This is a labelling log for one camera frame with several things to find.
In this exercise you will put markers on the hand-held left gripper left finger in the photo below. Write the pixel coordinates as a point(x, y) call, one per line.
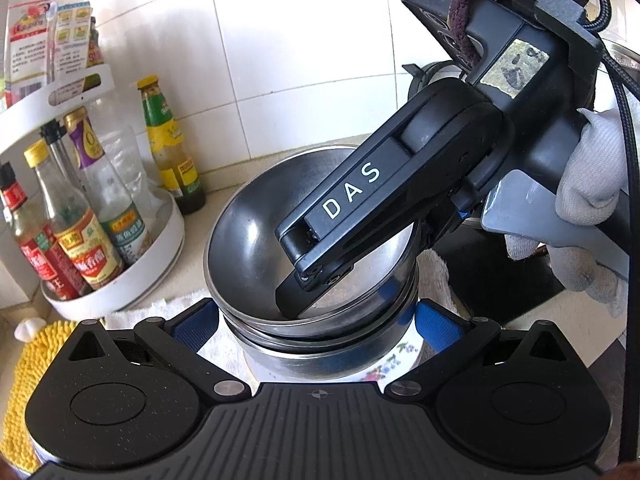
point(195, 327)

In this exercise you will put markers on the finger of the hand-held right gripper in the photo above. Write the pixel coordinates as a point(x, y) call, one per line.
point(350, 195)
point(300, 302)

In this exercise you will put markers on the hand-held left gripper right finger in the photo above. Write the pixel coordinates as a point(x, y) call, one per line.
point(437, 330)

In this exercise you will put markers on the stainless steel bowl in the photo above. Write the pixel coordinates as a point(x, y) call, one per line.
point(280, 332)
point(310, 365)
point(240, 240)

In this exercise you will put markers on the floral white plate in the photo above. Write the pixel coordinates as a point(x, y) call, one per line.
point(395, 365)

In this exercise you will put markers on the person's right hand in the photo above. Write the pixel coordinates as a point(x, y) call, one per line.
point(595, 170)

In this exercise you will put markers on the white condiment rack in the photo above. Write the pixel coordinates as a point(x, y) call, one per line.
point(100, 300)

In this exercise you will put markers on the steel pot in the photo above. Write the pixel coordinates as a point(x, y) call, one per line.
point(625, 52)

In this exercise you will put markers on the purple neck label bottle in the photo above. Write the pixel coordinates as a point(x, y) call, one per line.
point(122, 230)

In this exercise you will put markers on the yellow red label bottle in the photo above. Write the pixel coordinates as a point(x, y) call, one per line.
point(85, 255)

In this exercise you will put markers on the clear plastic bottle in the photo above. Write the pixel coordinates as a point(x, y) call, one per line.
point(140, 175)

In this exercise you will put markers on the red label sauce bottle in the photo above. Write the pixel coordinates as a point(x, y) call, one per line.
point(40, 265)

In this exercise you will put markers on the garlic bulb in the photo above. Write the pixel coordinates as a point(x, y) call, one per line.
point(27, 331)

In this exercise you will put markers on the yellow green label bottle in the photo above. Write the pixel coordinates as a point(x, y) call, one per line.
point(172, 160)

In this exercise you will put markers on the yellow chenille mat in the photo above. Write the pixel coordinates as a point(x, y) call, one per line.
point(30, 375)

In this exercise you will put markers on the clear glass sauce bottle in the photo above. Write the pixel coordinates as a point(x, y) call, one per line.
point(60, 160)

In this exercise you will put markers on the red yellow packet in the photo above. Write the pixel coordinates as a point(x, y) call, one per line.
point(95, 50)

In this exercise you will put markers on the white packet yellow squares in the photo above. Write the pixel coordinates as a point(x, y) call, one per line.
point(72, 45)

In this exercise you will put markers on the red white seasoning packet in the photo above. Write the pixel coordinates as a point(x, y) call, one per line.
point(30, 45)

